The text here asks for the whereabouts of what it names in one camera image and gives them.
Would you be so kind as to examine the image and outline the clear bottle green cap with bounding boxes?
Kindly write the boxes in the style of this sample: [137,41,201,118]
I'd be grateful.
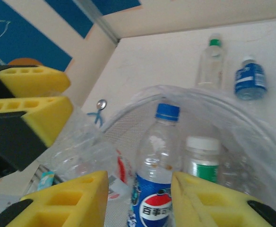
[194,33,226,89]

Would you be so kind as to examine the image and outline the pepsi bottle blue cap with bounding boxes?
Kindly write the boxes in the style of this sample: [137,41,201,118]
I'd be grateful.
[127,103,182,227]

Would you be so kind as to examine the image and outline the aluminium frame rail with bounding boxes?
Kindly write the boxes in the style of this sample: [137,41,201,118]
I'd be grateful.
[0,165,65,209]

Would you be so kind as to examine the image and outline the blue scissors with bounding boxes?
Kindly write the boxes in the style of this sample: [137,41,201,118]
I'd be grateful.
[87,99,108,128]

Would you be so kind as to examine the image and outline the aluminium frame post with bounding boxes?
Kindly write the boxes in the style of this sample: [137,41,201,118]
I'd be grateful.
[73,0,119,46]

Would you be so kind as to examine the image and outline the light blue wipes pack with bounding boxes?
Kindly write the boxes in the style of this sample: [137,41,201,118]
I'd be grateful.
[37,171,55,191]

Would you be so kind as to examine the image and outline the clear bottle red white label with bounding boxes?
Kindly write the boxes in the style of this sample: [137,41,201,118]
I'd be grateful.
[50,104,131,209]

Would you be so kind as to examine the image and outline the mesh bin with plastic liner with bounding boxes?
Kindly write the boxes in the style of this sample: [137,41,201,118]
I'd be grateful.
[100,84,276,220]

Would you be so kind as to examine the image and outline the blue label bottle white cap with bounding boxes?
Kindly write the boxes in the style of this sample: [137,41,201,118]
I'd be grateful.
[233,55,268,100]

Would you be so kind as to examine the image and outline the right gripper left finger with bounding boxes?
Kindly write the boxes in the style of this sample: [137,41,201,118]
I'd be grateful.
[0,170,109,227]

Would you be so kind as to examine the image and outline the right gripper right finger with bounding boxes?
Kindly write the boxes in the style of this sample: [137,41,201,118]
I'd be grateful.
[171,171,276,227]

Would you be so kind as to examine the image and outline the small clear unlabelled bottle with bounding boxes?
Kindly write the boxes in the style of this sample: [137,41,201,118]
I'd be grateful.
[220,151,259,197]

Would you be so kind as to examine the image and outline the green label bottle white cap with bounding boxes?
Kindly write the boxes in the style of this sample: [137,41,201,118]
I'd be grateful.
[184,136,222,187]

